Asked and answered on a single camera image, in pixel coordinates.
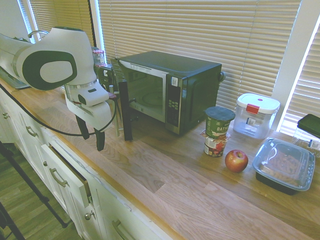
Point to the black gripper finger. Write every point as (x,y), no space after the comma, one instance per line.
(83,128)
(100,140)

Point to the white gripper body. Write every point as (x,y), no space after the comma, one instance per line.
(96,116)

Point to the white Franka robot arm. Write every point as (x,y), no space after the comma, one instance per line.
(52,50)

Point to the black steel microwave body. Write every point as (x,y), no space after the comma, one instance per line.
(195,82)

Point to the grey microwave power plug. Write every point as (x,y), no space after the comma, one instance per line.
(222,76)

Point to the black box with white print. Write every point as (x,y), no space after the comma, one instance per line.
(106,75)

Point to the white drawer front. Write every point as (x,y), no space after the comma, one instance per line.
(67,175)

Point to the silver cabinet knob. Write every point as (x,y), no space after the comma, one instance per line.
(45,163)
(5,115)
(89,215)

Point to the jar with red lid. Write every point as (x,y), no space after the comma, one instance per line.
(98,56)

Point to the white kitchen cabinet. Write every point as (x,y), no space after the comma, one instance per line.
(105,205)

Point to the chrome faucet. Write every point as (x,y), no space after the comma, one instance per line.
(37,32)

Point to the narrow beige window blind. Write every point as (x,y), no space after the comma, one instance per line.
(62,15)
(305,87)

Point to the red white oatmeal cup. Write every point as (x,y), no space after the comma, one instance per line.
(215,147)

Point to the green oatmeal cup, black lid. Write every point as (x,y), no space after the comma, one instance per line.
(218,123)

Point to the wide beige window blind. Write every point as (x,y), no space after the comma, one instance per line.
(200,30)

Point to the red apple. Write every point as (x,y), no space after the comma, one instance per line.
(236,162)

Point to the clear container, white lid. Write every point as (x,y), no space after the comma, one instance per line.
(255,117)

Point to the black tray, clear lid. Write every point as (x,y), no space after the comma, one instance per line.
(282,165)

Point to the clear container, black lid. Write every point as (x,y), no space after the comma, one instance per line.
(310,125)

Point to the black camera tripod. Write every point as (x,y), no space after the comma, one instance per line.
(32,185)

